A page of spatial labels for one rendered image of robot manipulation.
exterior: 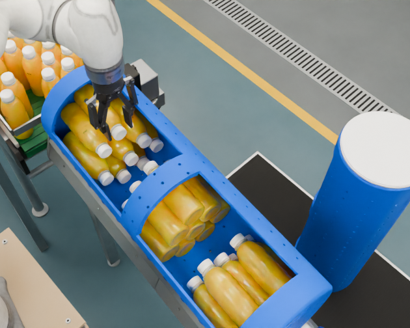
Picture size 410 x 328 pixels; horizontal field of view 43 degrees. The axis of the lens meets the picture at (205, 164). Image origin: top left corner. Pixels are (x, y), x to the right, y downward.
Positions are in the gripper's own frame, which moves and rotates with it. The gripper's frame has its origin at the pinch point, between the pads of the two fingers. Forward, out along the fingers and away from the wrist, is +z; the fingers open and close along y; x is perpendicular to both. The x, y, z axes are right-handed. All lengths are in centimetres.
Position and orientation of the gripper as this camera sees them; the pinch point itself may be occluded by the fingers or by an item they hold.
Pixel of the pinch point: (117, 124)
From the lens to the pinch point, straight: 141.2
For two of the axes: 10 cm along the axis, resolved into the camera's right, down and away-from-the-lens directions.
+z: -0.1, 5.4, 8.4
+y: 7.7, -5.3, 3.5
